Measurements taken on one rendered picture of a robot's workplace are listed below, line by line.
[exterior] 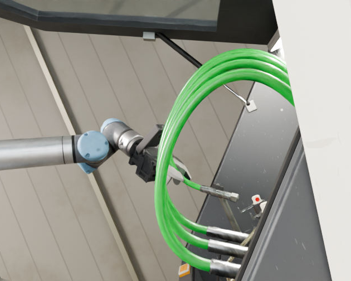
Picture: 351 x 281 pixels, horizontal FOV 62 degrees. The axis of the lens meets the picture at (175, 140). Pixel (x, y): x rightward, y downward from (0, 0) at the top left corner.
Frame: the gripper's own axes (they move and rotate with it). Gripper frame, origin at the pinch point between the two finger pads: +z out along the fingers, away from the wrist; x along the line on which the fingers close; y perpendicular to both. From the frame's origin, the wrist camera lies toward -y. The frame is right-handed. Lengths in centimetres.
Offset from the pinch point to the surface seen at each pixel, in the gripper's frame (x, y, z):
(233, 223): -6.6, 6.4, 14.4
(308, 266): 30, -16, 37
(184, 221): 17.2, -1.7, 15.8
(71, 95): -57, 33, -172
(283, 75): 13.0, -30.1, 20.3
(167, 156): 29.9, -16.6, 18.3
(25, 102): -32, 50, -195
